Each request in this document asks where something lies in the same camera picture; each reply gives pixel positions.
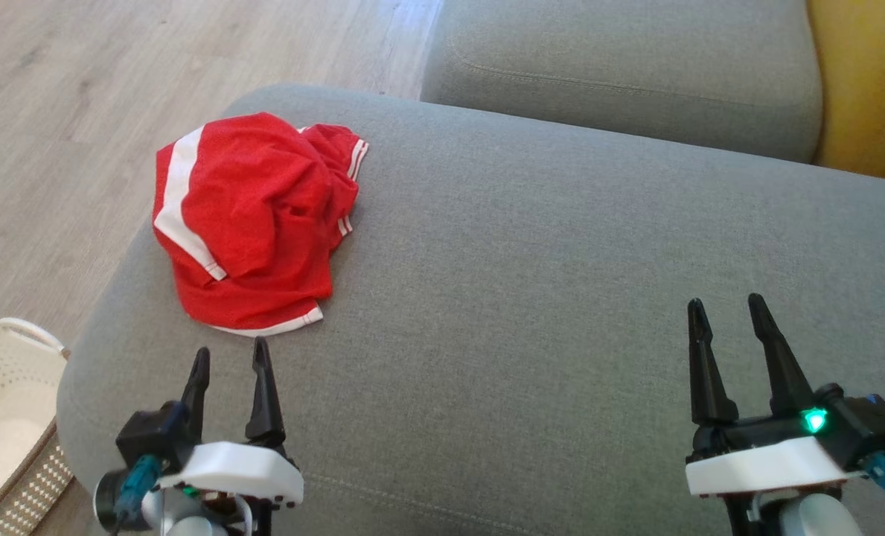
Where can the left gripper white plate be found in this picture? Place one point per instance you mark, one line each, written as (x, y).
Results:
(234, 469)

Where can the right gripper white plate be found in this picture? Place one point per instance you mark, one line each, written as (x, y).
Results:
(770, 465)

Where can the red shorts with white stripe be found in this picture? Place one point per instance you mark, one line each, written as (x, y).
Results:
(256, 216)

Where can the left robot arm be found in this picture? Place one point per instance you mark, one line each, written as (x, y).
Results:
(181, 517)

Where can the grey sofa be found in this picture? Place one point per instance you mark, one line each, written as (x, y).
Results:
(561, 298)

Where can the cream woven laundry basket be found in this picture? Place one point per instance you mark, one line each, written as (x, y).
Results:
(3, 417)

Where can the yellow sofa cushion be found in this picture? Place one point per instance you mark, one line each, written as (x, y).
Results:
(870, 82)

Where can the grey sofa cushion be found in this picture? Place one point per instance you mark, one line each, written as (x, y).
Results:
(621, 67)

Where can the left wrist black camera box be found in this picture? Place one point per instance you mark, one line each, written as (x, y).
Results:
(152, 435)

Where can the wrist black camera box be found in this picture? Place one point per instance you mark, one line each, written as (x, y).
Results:
(152, 435)
(870, 428)

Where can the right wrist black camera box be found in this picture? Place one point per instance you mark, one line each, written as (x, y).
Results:
(870, 428)

